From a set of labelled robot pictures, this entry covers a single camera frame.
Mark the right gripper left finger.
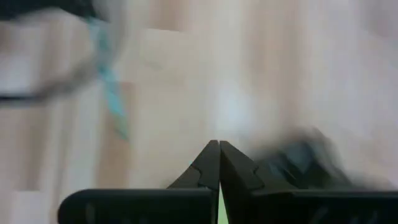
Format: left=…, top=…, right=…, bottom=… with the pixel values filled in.
left=57, top=139, right=221, bottom=224

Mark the black mesh desk organizer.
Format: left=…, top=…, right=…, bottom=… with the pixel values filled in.
left=248, top=127, right=398, bottom=191

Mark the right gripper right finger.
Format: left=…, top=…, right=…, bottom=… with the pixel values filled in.
left=220, top=140, right=398, bottom=224

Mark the teal pen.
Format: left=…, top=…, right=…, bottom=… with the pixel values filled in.
left=88, top=18, right=130, bottom=141

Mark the green sticky note pad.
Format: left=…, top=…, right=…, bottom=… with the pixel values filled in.
left=218, top=183, right=229, bottom=224

